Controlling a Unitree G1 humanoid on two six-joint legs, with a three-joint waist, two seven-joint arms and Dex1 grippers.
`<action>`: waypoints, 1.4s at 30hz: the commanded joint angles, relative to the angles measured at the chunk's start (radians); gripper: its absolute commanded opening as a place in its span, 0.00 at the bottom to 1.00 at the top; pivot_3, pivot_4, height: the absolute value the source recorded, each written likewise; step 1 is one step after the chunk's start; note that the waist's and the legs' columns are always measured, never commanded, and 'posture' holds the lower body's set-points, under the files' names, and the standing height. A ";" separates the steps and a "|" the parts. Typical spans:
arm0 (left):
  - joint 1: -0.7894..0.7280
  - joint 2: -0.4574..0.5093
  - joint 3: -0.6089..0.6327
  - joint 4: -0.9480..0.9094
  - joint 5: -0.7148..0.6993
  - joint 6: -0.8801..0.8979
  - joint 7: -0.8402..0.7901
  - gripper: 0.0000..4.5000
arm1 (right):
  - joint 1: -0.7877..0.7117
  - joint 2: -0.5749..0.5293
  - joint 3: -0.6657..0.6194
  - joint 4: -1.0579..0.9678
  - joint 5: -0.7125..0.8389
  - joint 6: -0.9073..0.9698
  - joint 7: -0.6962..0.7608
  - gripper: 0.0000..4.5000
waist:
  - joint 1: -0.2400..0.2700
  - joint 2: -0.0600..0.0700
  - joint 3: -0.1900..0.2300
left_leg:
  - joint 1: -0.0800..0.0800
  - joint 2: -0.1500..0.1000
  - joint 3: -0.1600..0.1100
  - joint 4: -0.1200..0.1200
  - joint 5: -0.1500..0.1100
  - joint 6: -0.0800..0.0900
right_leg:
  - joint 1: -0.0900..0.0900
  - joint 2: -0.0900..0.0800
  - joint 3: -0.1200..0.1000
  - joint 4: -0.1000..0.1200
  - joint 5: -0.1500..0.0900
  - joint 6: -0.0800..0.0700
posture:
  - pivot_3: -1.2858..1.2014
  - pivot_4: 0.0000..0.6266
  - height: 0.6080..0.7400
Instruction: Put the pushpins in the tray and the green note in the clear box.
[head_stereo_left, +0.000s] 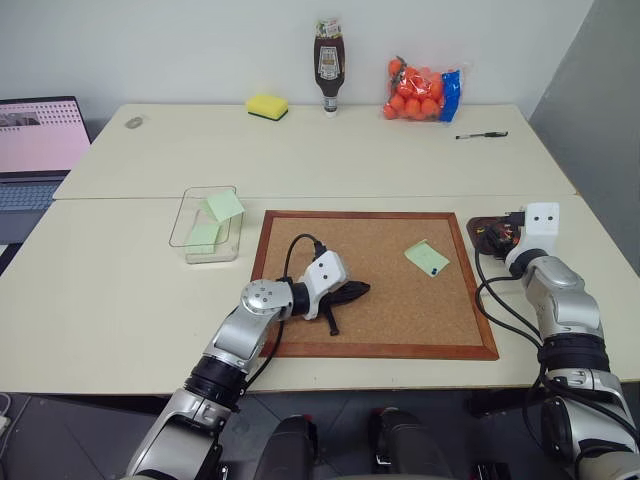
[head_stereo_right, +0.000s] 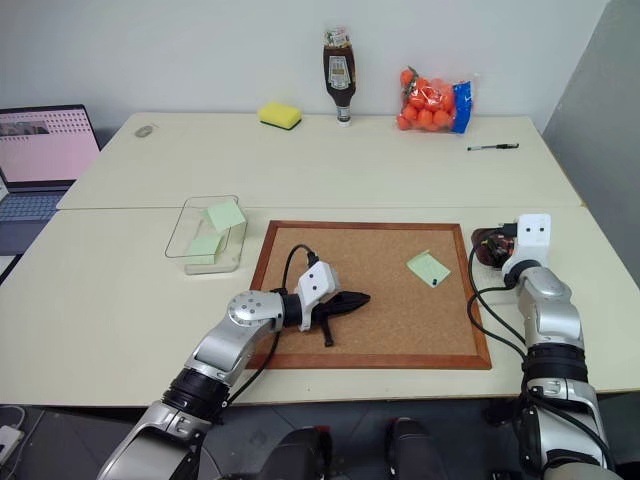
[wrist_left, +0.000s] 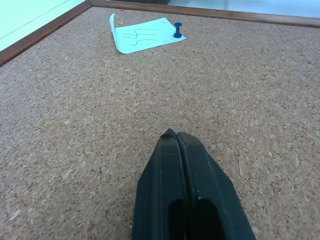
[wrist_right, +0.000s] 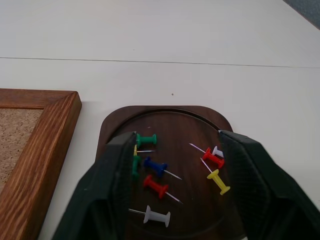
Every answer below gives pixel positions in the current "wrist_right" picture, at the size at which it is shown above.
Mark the dark brown wooden tray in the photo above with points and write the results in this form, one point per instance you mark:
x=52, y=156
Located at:
x=182, y=135

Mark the blue pushpin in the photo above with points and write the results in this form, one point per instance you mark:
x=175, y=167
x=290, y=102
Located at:
x=153, y=167

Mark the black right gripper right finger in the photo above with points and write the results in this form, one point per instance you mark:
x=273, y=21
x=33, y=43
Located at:
x=262, y=185

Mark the yellow pushpin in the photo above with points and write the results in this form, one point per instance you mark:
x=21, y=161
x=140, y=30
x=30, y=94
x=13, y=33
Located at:
x=135, y=150
x=220, y=182

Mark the red pushpin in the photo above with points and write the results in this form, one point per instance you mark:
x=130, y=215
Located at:
x=155, y=186
x=212, y=158

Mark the wood framed cork board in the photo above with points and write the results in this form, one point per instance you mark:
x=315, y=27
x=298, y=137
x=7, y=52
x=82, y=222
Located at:
x=32, y=147

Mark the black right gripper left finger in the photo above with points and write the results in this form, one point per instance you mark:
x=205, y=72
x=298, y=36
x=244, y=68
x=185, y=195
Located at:
x=105, y=190

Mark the white pushpin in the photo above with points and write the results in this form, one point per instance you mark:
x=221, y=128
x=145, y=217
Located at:
x=217, y=151
x=157, y=216

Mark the green pushpin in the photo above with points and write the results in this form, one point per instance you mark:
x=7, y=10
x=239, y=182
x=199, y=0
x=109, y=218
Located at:
x=135, y=166
x=146, y=140

